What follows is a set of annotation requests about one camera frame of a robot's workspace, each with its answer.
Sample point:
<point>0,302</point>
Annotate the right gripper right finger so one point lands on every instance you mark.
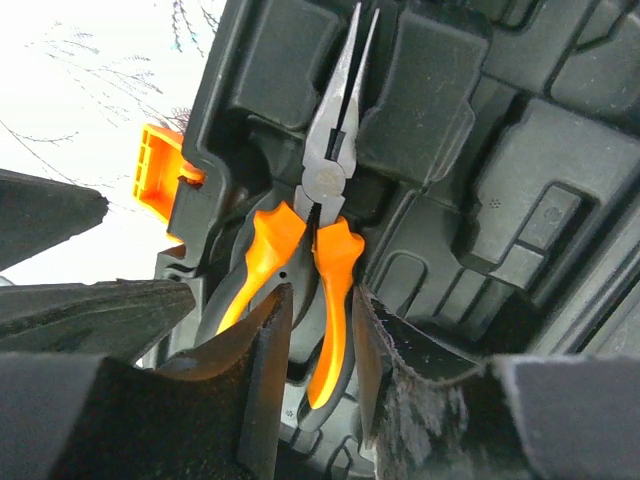
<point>428,413</point>

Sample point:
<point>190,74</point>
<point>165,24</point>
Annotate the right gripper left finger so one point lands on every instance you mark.
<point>210,412</point>

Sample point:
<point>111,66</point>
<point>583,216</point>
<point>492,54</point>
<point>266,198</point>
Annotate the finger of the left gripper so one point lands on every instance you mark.
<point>38,213</point>
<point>122,318</point>

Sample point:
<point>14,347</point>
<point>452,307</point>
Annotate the black plastic tool case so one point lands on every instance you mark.
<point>497,186</point>

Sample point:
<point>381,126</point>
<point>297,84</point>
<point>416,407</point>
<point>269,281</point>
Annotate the orange handled long-nose pliers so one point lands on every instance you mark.
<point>307,239</point>

